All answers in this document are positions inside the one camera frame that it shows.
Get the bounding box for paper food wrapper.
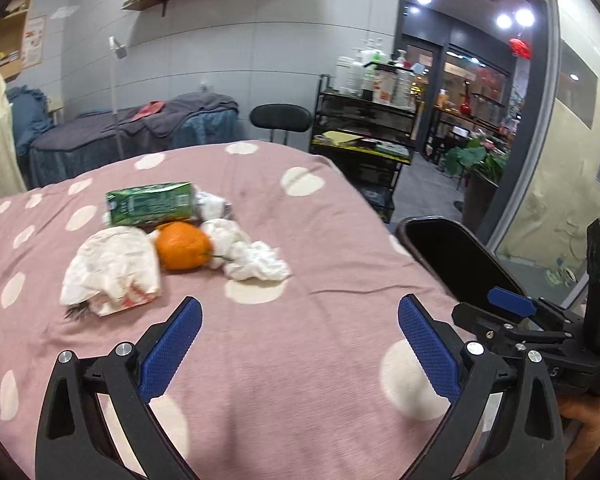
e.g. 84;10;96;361
59;226;161;318

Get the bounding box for orange tangerine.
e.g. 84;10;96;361
155;221;213;272

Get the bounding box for green drink carton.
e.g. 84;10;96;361
106;182;196;226

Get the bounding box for white tissue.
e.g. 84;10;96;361
200;219;290;283

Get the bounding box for dark brown trash bin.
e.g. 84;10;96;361
396;216;527;309

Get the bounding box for person's right hand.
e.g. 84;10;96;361
558;394;600;479

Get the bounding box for green potted plant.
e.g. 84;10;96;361
443;136;509;185

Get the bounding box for pink polka dot blanket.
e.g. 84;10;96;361
0;142;454;479

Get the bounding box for blue massage bed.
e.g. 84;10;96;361
28;108;240;188

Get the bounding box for black metal trolley cart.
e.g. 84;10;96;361
309;74;415;223

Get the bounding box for red hanging ornament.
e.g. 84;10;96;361
508;37;532;60

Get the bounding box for blue bedding pile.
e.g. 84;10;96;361
6;86;54;157

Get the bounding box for grey blanket on bed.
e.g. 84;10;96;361
119;92;239;139

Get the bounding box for red cloth on bed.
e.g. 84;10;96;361
128;101;166;122

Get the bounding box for black round stool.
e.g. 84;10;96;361
249;103;313;145

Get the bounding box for wooden cubby shelf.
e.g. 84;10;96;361
0;0;32;81

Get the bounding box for white floor lamp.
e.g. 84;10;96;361
108;36;128;159

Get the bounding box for wall poster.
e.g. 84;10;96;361
20;15;46;70

